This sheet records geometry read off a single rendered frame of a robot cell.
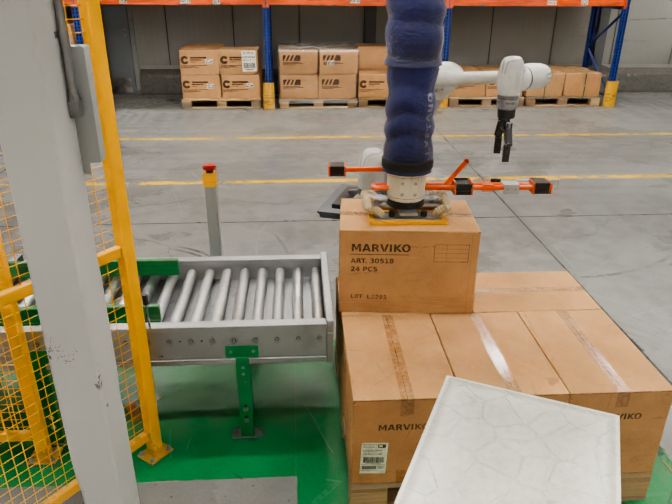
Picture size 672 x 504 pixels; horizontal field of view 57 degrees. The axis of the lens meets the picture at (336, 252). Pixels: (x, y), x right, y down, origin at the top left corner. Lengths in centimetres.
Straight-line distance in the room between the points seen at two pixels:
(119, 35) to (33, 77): 975
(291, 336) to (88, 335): 105
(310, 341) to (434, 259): 64
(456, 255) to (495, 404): 126
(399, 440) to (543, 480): 111
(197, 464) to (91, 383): 106
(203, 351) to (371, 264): 81
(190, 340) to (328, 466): 80
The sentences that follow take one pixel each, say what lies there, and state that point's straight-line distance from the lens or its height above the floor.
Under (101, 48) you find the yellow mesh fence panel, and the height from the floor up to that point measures 171.
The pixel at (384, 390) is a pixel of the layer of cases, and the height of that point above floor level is 54.
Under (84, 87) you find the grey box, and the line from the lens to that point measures 174.
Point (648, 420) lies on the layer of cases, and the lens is 268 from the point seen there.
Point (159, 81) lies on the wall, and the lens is 1122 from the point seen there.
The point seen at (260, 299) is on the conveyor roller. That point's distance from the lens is 290.
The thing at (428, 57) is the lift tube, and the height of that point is 164.
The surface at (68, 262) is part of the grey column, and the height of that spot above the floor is 125.
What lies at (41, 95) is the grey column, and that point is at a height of 168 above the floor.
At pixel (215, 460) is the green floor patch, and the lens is 288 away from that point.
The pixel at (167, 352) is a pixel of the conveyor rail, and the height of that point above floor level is 47.
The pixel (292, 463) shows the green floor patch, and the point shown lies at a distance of 283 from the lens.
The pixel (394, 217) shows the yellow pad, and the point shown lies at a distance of 270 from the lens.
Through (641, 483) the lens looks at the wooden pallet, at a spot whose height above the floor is 9.
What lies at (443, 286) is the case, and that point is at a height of 68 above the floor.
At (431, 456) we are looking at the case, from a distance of 137.
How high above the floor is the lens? 194
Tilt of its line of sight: 25 degrees down
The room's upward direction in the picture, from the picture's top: straight up
